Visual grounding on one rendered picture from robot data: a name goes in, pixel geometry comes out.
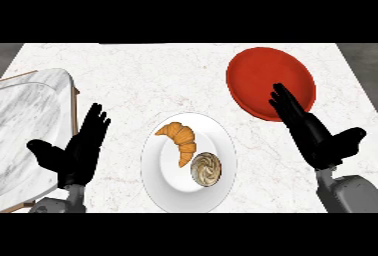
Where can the marble tray with wooden rim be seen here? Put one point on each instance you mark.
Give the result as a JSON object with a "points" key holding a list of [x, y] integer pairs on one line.
{"points": [[29, 126]]}

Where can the golden croissant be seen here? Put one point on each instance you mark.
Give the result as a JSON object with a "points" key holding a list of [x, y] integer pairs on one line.
{"points": [[180, 141]]}

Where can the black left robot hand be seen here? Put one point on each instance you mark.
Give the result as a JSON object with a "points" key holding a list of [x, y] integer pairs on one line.
{"points": [[78, 153]]}

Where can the beige swirled cupcake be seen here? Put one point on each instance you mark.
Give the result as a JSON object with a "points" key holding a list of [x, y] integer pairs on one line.
{"points": [[205, 169]]}

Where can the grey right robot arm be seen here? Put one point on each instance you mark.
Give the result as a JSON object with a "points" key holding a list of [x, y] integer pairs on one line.
{"points": [[344, 193]]}

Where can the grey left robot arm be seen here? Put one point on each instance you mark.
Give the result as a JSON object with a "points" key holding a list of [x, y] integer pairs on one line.
{"points": [[62, 200]]}

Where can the red bowl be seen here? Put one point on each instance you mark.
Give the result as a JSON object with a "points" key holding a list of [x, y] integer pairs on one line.
{"points": [[266, 76]]}

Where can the white plate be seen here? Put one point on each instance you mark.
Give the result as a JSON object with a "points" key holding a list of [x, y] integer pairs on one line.
{"points": [[167, 186]]}

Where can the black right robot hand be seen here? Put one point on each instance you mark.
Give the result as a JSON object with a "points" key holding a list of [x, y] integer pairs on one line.
{"points": [[310, 140]]}

